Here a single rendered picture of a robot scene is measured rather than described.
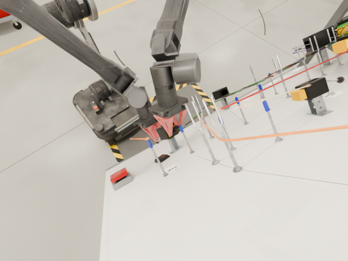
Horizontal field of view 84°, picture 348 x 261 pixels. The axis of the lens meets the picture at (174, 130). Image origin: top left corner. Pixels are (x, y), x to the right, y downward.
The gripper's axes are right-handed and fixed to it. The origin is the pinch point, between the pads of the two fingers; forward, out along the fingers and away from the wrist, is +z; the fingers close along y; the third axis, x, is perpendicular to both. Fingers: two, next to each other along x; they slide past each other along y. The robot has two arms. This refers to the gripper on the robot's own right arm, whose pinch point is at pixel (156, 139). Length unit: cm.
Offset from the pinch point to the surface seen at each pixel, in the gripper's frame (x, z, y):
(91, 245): 83, 77, -43
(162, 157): -12.6, 1.7, -6.2
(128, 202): -23.1, 1.2, -22.5
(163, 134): -10.4, -3.9, -2.1
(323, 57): -29, -5, 72
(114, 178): -10.5, 0.1, -21.2
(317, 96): -46.5, -7.4, 15.7
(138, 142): 108, 32, 30
